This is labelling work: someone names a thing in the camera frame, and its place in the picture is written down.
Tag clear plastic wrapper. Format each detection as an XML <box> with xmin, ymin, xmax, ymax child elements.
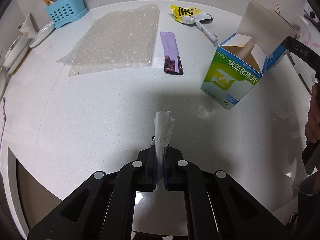
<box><xmin>151</xmin><ymin>111</ymin><xmax>175</xmax><ymax>190</ymax></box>

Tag green blue medicine box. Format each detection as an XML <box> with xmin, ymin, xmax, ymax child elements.
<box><xmin>201</xmin><ymin>1</ymin><xmax>299</xmax><ymax>109</ymax></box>

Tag clear bubble wrap sheet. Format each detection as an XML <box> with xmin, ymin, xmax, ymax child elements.
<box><xmin>58</xmin><ymin>4</ymin><xmax>160</xmax><ymax>76</ymax></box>

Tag person's right hand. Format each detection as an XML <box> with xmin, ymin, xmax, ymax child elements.
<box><xmin>305</xmin><ymin>84</ymin><xmax>320</xmax><ymax>143</ymax></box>

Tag white floral rice cooker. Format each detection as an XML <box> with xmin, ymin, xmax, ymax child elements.
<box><xmin>298</xmin><ymin>2</ymin><xmax>320</xmax><ymax>54</ymax></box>

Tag small white sachet wrapper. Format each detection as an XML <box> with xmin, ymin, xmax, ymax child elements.
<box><xmin>196</xmin><ymin>21</ymin><xmax>219</xmax><ymax>47</ymax></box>

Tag purple snack stick packet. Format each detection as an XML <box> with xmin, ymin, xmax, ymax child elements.
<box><xmin>160</xmin><ymin>31</ymin><xmax>184</xmax><ymax>75</ymax></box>

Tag yellow snack wrapper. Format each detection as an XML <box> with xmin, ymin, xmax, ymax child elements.
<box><xmin>170</xmin><ymin>5</ymin><xmax>214</xmax><ymax>24</ymax></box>

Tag white dish cloth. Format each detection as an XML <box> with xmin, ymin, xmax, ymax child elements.
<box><xmin>0</xmin><ymin>97</ymin><xmax>7</xmax><ymax>147</ymax></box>

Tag stacked white bowls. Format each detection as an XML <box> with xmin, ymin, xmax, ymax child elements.
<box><xmin>2</xmin><ymin>34</ymin><xmax>29</xmax><ymax>74</ymax></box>

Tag blue utensil holder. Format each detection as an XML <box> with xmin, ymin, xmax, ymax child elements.
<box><xmin>45</xmin><ymin>0</ymin><xmax>88</xmax><ymax>29</ymax></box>

